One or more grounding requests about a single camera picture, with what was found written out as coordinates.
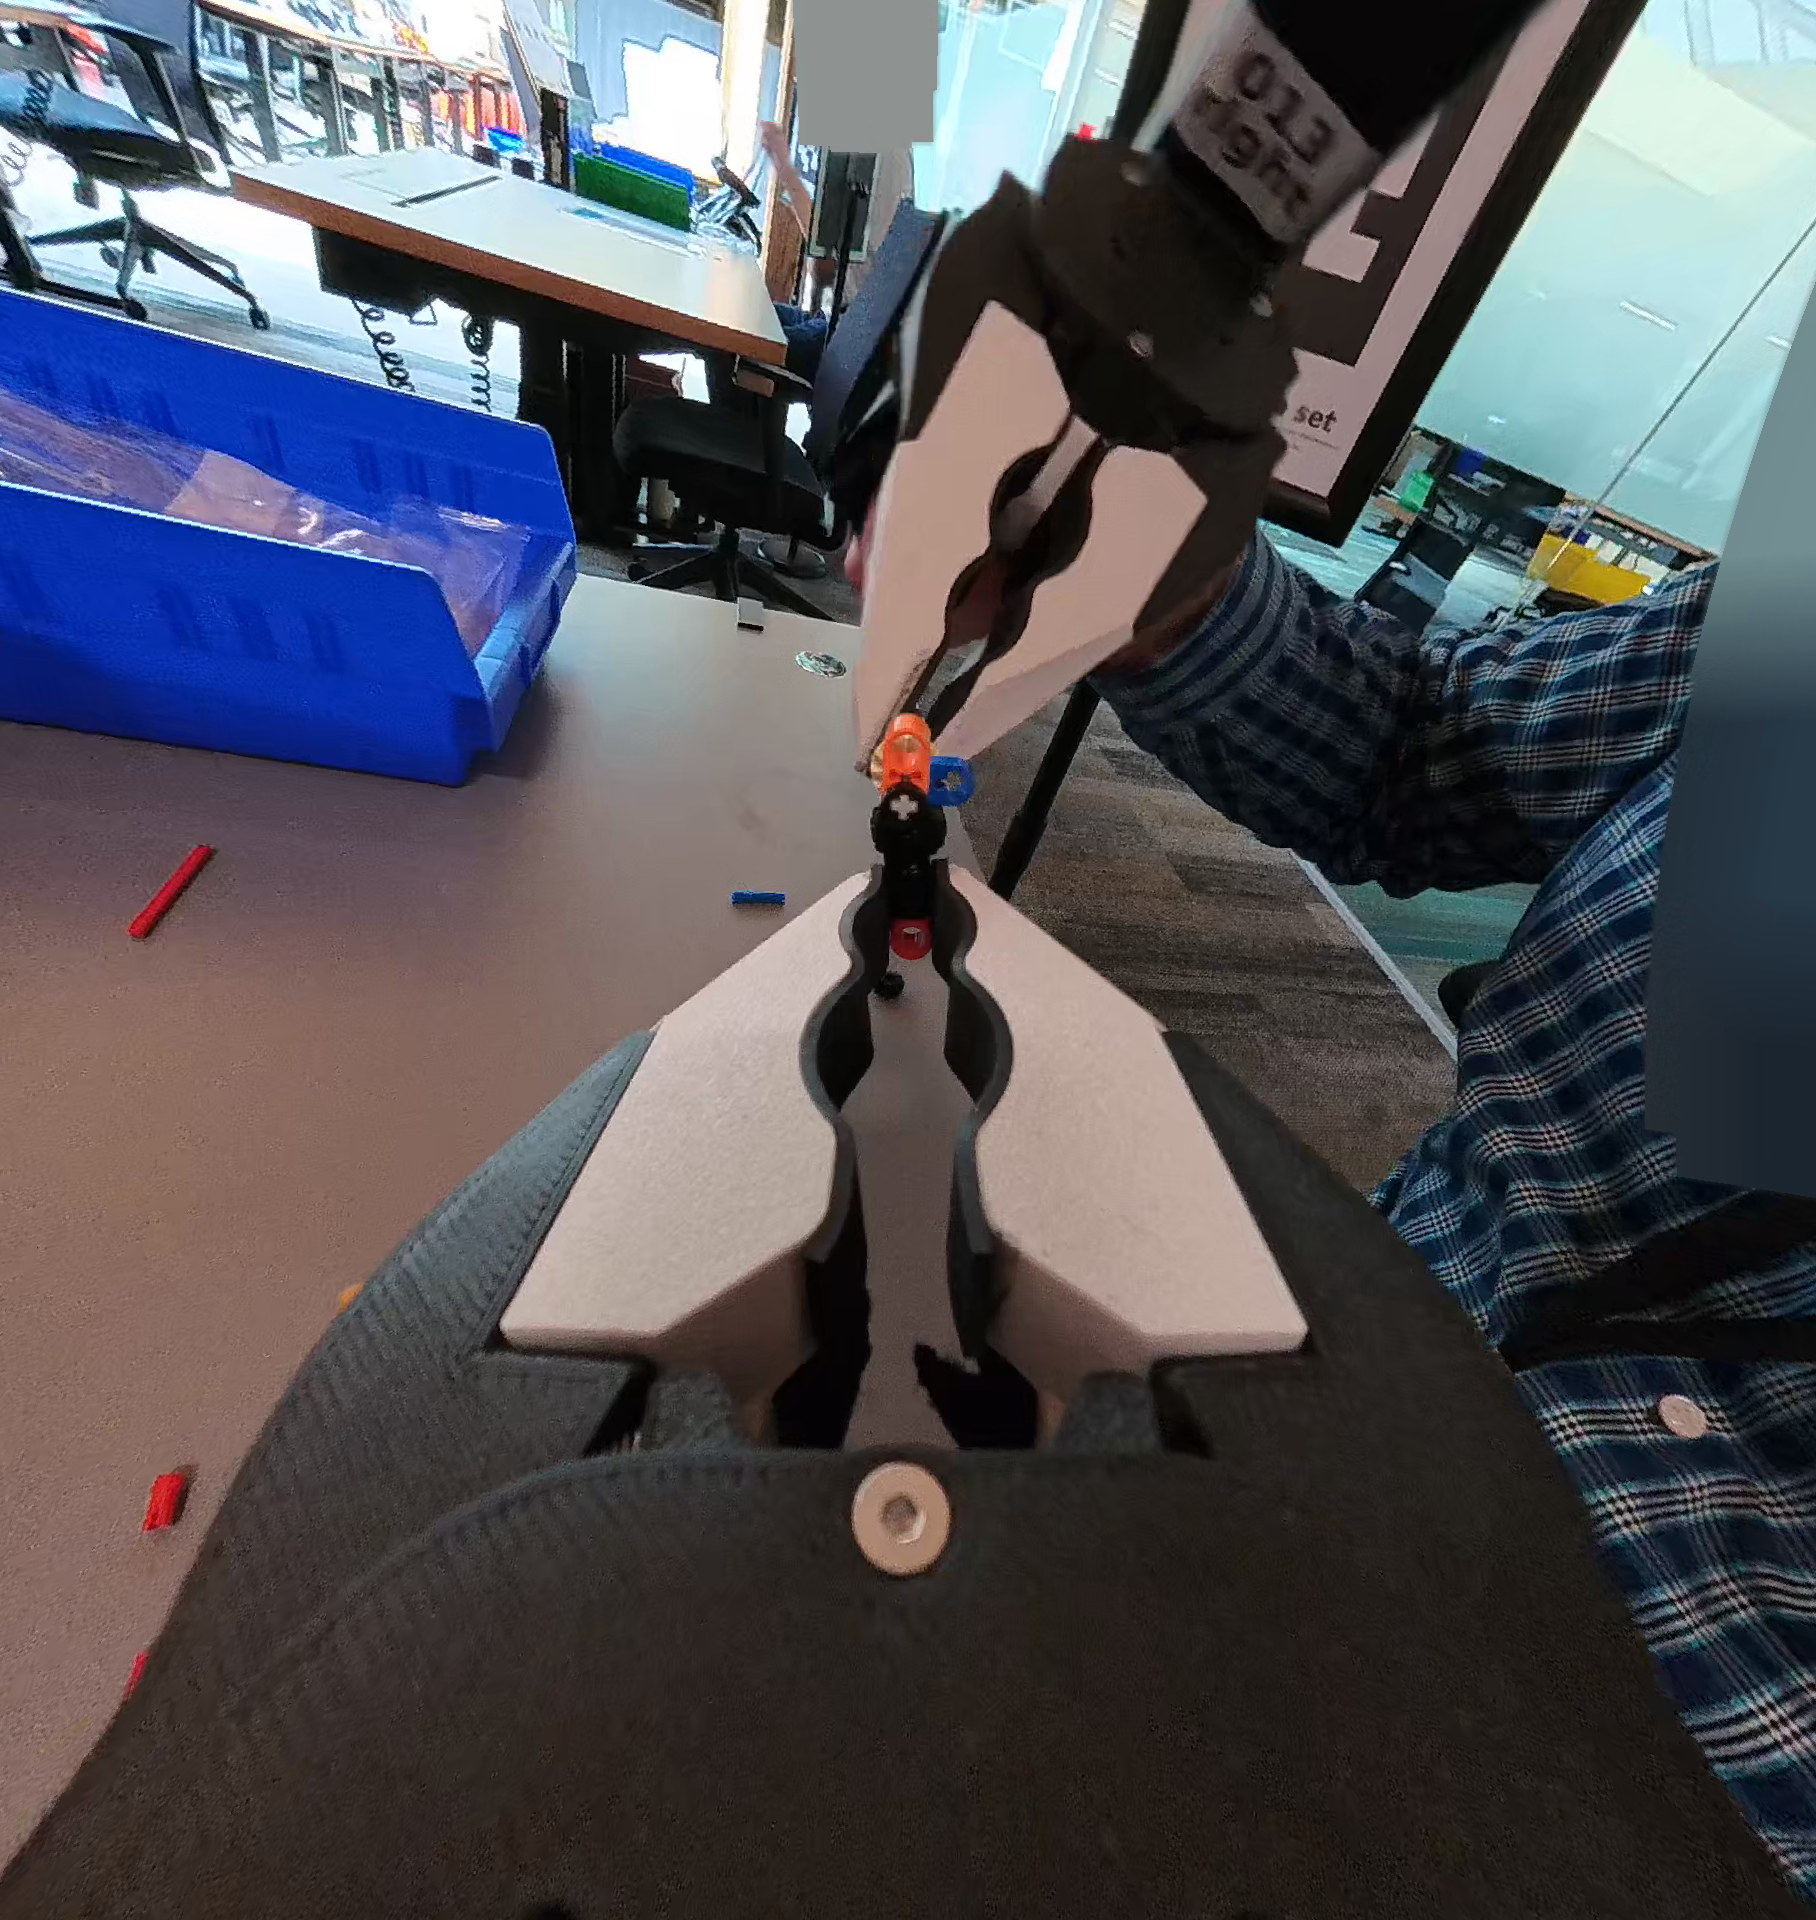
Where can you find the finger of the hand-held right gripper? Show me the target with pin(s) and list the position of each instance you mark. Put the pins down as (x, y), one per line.
(952, 479)
(1111, 570)

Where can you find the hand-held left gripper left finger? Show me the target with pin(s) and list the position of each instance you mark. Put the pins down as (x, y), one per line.
(669, 1201)

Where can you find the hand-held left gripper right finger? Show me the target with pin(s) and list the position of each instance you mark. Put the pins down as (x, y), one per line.
(1132, 1201)

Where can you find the small orange blue lego assembly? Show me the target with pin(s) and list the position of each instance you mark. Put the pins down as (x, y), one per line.
(905, 756)

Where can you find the person's right forearm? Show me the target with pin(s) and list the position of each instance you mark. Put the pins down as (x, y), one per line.
(1374, 720)

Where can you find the short red lego pin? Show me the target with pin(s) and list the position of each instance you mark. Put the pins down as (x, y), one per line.
(166, 1501)

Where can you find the long red lego axle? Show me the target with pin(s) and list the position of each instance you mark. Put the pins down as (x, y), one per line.
(171, 891)

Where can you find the person's right hand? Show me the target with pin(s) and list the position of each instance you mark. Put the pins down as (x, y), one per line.
(1188, 615)

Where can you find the black framed sign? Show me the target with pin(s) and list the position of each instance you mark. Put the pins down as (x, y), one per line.
(1449, 299)

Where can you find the green crate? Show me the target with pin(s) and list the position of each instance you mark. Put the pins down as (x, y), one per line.
(630, 193)

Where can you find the yellow storage bin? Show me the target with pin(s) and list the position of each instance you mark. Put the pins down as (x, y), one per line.
(1591, 560)

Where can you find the wood edged office desk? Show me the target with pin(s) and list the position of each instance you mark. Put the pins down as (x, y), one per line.
(517, 248)

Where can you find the person's plaid shirt torso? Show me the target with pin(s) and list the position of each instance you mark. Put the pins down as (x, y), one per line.
(1673, 1576)

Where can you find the large blue storage bin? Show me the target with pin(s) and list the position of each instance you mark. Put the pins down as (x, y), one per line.
(247, 645)

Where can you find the flat clear plastic bag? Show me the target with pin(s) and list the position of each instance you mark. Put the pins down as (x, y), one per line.
(174, 479)

